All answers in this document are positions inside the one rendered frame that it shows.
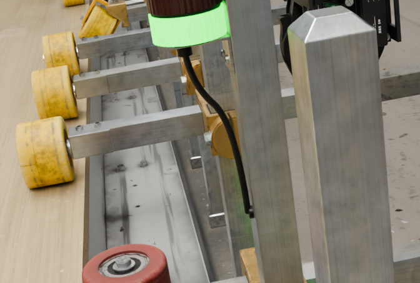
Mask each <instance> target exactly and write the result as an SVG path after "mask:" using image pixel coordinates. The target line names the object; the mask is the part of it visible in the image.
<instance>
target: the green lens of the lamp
mask: <svg viewBox="0 0 420 283"><path fill-rule="evenodd" d="M148 17H149V24H150V28H151V35H152V42H153V44H155V45H157V46H162V47H180V46H190V45H195V44H200V43H204V42H208V41H212V40H215V39H217V38H219V37H222V36H223V35H225V34H226V33H227V28H226V19H225V14H224V6H223V3H221V5H220V6H219V7H218V8H216V9H214V10H212V11H209V12H205V13H202V14H197V15H193V16H187V17H177V18H167V19H163V18H155V17H152V16H151V14H148Z"/></svg>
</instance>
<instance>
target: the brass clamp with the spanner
mask: <svg viewBox="0 0 420 283"><path fill-rule="evenodd" d="M239 256H240V261H241V269H242V276H246V277H247V280H248V282H249V283H260V282H259V274H258V265H257V260H256V254H255V247H252V248H248V249H242V250H240V251H239Z"/></svg>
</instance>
